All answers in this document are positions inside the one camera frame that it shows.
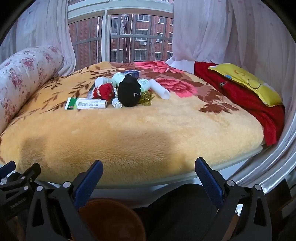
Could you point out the small white bottle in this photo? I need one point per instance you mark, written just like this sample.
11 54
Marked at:
116 103

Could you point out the white plastic tube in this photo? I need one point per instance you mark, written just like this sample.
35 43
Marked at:
159 89

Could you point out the red brick building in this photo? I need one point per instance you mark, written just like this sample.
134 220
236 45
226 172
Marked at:
148 30

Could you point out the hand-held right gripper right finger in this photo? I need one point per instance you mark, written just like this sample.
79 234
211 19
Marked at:
208 182

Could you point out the orange plastic basin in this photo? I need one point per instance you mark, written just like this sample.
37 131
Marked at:
111 220

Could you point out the red and white knit hat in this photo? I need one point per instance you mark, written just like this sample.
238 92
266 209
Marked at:
105 91

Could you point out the red cushion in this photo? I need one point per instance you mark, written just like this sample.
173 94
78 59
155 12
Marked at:
242 97

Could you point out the white bed base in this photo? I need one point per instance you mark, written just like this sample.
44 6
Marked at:
143 194

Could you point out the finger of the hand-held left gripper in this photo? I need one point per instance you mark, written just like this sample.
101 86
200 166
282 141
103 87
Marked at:
8 168
30 172

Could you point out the green and white carton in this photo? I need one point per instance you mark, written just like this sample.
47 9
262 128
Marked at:
85 103

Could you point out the pale green bottle white cap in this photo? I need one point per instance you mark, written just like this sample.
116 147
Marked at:
100 81

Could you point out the yellow cartoon pillow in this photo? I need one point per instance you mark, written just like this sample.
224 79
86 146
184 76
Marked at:
242 76

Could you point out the floral bolster pillow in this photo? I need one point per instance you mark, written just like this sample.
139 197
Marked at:
23 74

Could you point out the white window frame with railing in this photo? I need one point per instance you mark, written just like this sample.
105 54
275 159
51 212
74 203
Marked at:
106 39

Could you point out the blue and white box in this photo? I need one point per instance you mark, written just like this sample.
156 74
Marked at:
134 73

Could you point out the green bottle curved nozzle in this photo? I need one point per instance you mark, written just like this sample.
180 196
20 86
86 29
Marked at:
145 84

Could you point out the sheer white curtain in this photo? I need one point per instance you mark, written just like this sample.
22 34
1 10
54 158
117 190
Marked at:
46 27
242 30

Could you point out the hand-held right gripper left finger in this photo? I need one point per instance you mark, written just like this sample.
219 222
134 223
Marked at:
90 179

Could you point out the yellow floral plush blanket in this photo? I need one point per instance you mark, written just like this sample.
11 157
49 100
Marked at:
138 139

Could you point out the green bottle cone cap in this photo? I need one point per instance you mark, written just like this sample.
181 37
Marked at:
119 78

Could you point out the black knit hat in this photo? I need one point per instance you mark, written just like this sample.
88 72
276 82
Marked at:
128 92

